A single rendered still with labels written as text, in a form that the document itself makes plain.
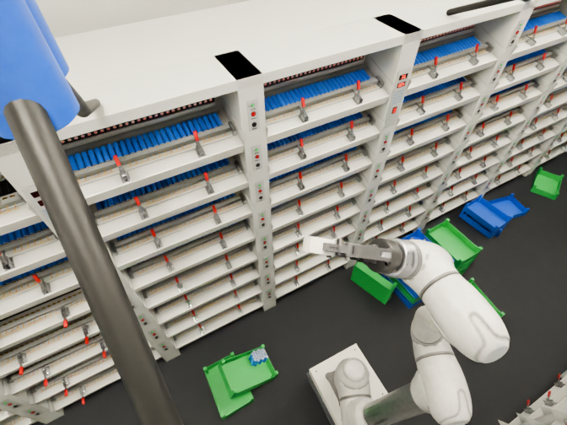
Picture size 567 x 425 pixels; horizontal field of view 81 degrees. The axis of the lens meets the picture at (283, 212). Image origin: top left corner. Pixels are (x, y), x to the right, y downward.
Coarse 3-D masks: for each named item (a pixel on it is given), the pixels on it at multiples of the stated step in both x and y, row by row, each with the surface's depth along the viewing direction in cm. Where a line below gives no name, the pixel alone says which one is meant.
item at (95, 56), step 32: (256, 0) 154; (288, 0) 154; (320, 0) 153; (352, 0) 153; (384, 0) 152; (416, 0) 152; (96, 32) 132; (128, 32) 131; (160, 32) 131; (192, 32) 131; (224, 32) 131; (256, 32) 130; (288, 32) 130; (96, 64) 114; (128, 64) 114; (160, 64) 114
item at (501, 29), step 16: (512, 16) 156; (528, 16) 157; (496, 32) 164; (512, 32) 159; (512, 48) 168; (496, 64) 171; (496, 80) 181; (480, 96) 184; (480, 112) 196; (464, 128) 200; (464, 144) 213; (448, 160) 219; (448, 176) 234; (432, 208) 260
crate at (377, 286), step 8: (360, 264) 236; (352, 272) 244; (360, 272) 236; (368, 272) 232; (376, 272) 232; (352, 280) 250; (360, 280) 242; (368, 280) 235; (376, 280) 228; (384, 280) 228; (368, 288) 241; (376, 288) 233; (384, 288) 226; (392, 288) 224; (376, 296) 239; (384, 296) 232
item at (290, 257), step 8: (344, 224) 220; (352, 224) 221; (328, 232) 216; (336, 232) 217; (344, 232) 218; (352, 232) 220; (336, 240) 218; (288, 256) 205; (296, 256) 206; (280, 264) 203
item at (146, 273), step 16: (240, 224) 168; (192, 240) 162; (208, 240) 164; (224, 240) 166; (240, 240) 167; (160, 256) 156; (176, 256) 159; (192, 256) 160; (208, 256) 161; (128, 272) 150; (144, 272) 153; (160, 272) 155; (176, 272) 158
